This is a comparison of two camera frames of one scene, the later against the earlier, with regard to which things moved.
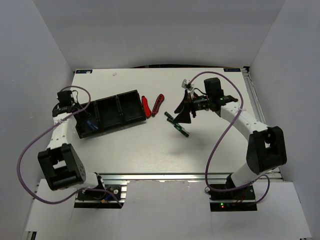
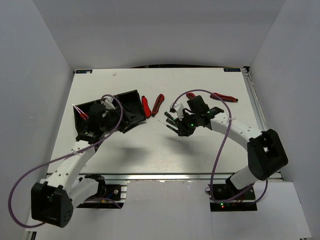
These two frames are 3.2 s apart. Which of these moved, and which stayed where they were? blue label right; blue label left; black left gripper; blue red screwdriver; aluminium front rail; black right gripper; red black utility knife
Moved: blue red screwdriver; black left gripper; black right gripper
Stayed: blue label right; red black utility knife; blue label left; aluminium front rail
